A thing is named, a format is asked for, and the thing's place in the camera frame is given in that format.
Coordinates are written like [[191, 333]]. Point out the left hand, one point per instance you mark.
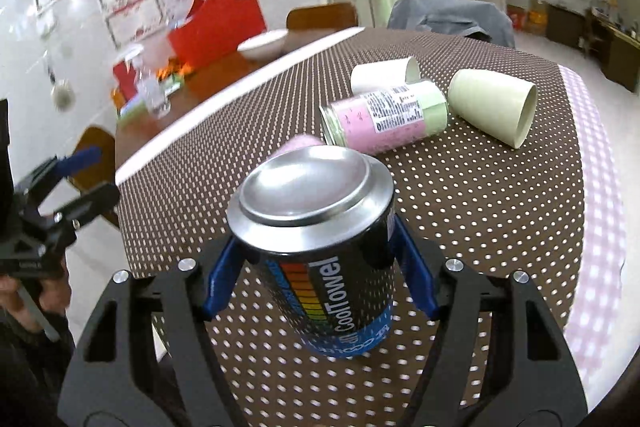
[[27, 309]]

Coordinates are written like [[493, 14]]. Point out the pink paper cup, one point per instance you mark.
[[297, 143]]

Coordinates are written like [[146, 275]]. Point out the clear spray bottle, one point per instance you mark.
[[146, 83]]

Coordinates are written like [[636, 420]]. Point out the pink checked tablecloth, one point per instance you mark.
[[604, 247]]

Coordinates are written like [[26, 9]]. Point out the brown polka dot tablecloth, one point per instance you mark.
[[496, 209]]

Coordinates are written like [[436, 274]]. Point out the light green cup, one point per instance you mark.
[[500, 105]]

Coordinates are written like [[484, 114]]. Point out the wooden chair back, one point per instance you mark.
[[336, 16]]

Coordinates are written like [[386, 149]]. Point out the pink green labelled canister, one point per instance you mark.
[[382, 120]]

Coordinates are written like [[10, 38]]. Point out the black blue CoolTowel can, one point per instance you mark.
[[317, 223]]

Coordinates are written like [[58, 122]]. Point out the red box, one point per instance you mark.
[[125, 74]]

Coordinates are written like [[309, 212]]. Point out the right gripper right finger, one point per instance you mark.
[[417, 271]]

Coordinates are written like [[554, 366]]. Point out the white ceramic bowl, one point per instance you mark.
[[264, 47]]

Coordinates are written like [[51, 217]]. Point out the dark wooden desk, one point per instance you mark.
[[617, 53]]

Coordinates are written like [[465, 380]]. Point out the green tray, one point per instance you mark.
[[135, 107]]

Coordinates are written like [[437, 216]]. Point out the red felt bag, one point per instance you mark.
[[214, 28]]

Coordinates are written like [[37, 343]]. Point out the white paper cup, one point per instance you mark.
[[382, 75]]

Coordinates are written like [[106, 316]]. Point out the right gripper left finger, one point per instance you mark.
[[145, 357]]

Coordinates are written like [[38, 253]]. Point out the grey covered chair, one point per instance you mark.
[[478, 20]]

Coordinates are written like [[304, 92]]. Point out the wooden chair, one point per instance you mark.
[[336, 16], [103, 170]]

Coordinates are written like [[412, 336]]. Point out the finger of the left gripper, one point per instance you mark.
[[77, 212], [42, 180]]

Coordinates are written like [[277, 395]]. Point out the wooden chair at left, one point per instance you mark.
[[103, 170]]

